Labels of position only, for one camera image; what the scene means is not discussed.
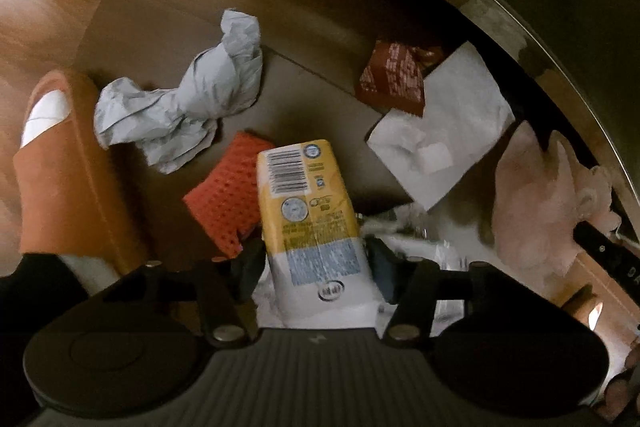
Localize round glass table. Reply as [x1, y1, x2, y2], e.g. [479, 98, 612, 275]
[345, 0, 640, 258]

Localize brown snack packet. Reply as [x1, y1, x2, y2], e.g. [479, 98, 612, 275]
[355, 39, 446, 118]

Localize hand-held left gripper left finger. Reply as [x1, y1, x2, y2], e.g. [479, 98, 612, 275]
[106, 238, 267, 349]

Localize orange slipper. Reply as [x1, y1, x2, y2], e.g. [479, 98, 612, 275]
[12, 69, 151, 273]

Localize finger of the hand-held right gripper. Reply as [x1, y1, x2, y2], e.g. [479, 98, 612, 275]
[571, 219, 640, 295]

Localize person's right hand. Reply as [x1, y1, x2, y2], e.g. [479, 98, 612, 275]
[604, 347, 640, 419]

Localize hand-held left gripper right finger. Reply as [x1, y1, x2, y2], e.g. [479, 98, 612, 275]
[366, 238, 517, 344]

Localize yellow and white tissue packet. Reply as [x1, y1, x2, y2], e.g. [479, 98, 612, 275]
[252, 138, 381, 333]

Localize white paper napkin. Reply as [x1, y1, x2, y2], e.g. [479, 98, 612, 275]
[366, 42, 516, 212]

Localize orange foam net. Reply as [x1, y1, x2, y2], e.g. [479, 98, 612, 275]
[182, 132, 276, 260]

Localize crumpled grey paper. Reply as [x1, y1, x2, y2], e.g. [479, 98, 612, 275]
[93, 8, 264, 174]

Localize clear plastic wrapper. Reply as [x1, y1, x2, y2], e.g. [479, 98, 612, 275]
[357, 202, 476, 323]

